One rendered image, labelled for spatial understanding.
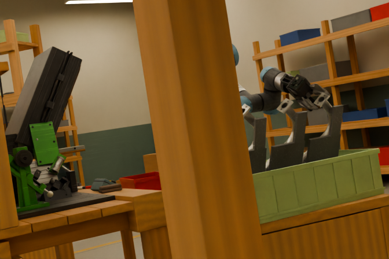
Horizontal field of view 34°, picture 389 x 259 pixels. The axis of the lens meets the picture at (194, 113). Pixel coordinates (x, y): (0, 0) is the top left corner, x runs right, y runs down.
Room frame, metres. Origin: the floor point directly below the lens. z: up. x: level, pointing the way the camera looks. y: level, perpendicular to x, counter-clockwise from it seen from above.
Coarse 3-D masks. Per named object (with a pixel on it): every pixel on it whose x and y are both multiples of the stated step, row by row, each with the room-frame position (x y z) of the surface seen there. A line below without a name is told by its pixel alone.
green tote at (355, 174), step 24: (288, 168) 2.18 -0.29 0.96; (312, 168) 2.23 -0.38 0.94; (336, 168) 2.27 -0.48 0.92; (360, 168) 2.32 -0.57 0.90; (264, 192) 2.14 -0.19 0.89; (288, 192) 2.18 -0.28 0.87; (312, 192) 2.22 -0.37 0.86; (336, 192) 2.27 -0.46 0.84; (360, 192) 2.31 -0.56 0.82; (264, 216) 2.12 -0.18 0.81; (288, 216) 2.17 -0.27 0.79
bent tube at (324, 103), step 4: (320, 96) 2.38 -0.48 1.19; (324, 96) 2.37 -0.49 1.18; (328, 96) 2.36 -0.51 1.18; (316, 100) 2.38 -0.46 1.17; (320, 100) 2.39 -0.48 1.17; (324, 100) 2.36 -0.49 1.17; (316, 104) 2.37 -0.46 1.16; (320, 104) 2.36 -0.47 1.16; (324, 104) 2.37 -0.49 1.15; (328, 104) 2.38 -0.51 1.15; (324, 108) 2.39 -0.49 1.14; (328, 108) 2.38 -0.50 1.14; (328, 112) 2.40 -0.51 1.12; (328, 116) 2.43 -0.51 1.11; (328, 124) 2.44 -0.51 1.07; (328, 128) 2.44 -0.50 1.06; (324, 132) 2.44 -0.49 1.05; (328, 132) 2.43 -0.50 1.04; (304, 156) 2.42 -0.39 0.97
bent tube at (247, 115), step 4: (244, 104) 2.23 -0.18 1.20; (244, 108) 2.22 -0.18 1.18; (248, 108) 2.20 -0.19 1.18; (244, 112) 2.20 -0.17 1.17; (248, 112) 2.21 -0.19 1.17; (244, 116) 2.21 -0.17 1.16; (248, 116) 2.21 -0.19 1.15; (252, 116) 2.23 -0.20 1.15; (248, 120) 2.22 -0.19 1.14; (252, 120) 2.23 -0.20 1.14; (252, 144) 2.28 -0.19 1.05; (248, 148) 2.28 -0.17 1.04; (252, 148) 2.27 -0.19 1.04
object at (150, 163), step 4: (144, 156) 9.96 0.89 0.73; (148, 156) 9.87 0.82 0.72; (152, 156) 9.78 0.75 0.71; (144, 160) 9.97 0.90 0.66; (148, 160) 9.88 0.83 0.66; (152, 160) 9.79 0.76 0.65; (156, 160) 9.71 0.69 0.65; (144, 164) 9.99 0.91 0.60; (148, 164) 9.90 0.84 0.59; (152, 164) 9.81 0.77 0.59; (156, 164) 9.72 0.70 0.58; (148, 168) 9.91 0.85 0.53; (152, 168) 9.82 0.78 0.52; (156, 168) 9.73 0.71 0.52; (148, 172) 9.92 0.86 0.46; (116, 180) 9.60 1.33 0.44
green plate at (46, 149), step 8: (32, 128) 3.06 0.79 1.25; (40, 128) 3.07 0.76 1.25; (48, 128) 3.09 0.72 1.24; (32, 136) 3.04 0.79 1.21; (40, 136) 3.06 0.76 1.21; (48, 136) 3.08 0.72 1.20; (40, 144) 3.05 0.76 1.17; (48, 144) 3.06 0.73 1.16; (56, 144) 3.08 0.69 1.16; (40, 152) 3.03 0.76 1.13; (48, 152) 3.05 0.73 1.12; (56, 152) 3.07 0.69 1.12; (40, 160) 3.02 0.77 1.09; (48, 160) 3.04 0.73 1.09
